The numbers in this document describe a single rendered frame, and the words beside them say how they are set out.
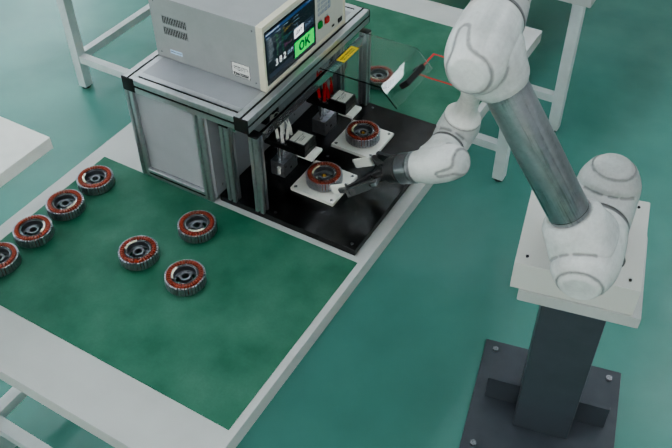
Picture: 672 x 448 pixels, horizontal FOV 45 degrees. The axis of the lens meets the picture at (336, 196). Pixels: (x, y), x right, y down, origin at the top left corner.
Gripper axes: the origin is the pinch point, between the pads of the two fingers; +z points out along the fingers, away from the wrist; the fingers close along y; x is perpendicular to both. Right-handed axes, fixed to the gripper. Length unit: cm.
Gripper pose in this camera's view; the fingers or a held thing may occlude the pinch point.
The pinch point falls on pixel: (346, 176)
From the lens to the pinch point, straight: 241.5
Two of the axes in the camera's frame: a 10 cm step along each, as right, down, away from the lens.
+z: -7.4, 0.8, 6.7
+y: 5.0, -5.9, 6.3
